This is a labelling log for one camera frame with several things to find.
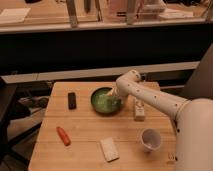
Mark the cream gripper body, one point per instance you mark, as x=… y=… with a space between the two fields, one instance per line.
x=118 y=94

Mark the green ceramic bowl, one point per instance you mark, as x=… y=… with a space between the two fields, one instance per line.
x=104 y=104

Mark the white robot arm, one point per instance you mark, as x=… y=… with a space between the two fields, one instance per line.
x=193 y=120

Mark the white tube bottle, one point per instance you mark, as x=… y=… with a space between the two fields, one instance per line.
x=139 y=110

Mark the black rectangular block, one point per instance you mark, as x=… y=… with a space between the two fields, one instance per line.
x=72 y=100

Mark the white paper cup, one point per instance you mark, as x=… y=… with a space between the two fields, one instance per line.
x=150 y=140

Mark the beige sponge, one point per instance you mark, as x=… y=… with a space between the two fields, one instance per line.
x=109 y=149

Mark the orange carrot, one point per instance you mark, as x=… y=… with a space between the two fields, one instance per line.
x=63 y=136

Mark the white device on bench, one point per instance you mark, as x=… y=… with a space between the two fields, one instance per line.
x=153 y=6

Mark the white paper sheet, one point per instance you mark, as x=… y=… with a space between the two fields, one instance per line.
x=14 y=15

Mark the metal frame post right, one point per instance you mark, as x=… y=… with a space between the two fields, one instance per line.
x=130 y=12

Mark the metal frame post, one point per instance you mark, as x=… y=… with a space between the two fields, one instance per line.
x=130 y=12
x=72 y=13

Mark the metal frame post left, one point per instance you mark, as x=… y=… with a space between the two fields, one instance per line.
x=72 y=13

